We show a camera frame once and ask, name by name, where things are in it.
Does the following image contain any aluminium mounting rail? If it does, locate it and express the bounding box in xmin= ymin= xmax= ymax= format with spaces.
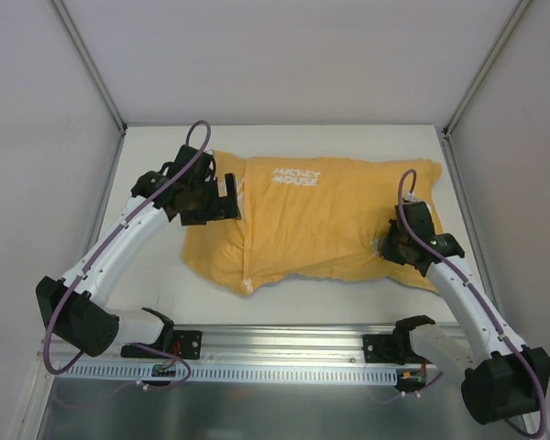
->
xmin=36 ymin=323 xmax=468 ymax=368

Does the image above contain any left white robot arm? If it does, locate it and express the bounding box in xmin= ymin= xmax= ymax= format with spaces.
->
xmin=36 ymin=145 xmax=244 ymax=358

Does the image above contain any aluminium frame post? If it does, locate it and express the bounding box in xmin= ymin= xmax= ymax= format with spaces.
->
xmin=49 ymin=0 xmax=127 ymax=136
xmin=441 ymin=0 xmax=533 ymax=139

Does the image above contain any yellow Mickey Mouse pillowcase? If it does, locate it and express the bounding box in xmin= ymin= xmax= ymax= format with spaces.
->
xmin=181 ymin=157 xmax=443 ymax=295

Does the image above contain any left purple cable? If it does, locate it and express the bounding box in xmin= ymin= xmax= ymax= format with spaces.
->
xmin=43 ymin=119 xmax=213 ymax=375

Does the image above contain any white slotted cable duct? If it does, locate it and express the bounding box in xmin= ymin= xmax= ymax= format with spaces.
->
xmin=63 ymin=361 xmax=398 ymax=386

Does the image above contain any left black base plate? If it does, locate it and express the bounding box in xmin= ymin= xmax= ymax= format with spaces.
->
xmin=120 ymin=328 xmax=203 ymax=360

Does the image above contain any left aluminium frame post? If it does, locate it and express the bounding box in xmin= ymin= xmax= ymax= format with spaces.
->
xmin=49 ymin=0 xmax=127 ymax=136

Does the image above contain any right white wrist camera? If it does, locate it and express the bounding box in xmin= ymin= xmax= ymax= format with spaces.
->
xmin=403 ymin=192 xmax=424 ymax=204

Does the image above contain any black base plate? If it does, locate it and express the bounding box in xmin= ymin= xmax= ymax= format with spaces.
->
xmin=362 ymin=334 xmax=424 ymax=365
xmin=120 ymin=328 xmax=203 ymax=360

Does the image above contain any right aluminium frame post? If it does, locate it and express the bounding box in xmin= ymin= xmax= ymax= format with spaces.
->
xmin=441 ymin=0 xmax=533 ymax=139

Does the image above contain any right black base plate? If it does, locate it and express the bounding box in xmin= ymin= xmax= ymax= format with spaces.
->
xmin=362 ymin=334 xmax=424 ymax=365

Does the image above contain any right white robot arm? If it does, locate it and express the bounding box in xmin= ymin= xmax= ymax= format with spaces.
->
xmin=381 ymin=199 xmax=550 ymax=424

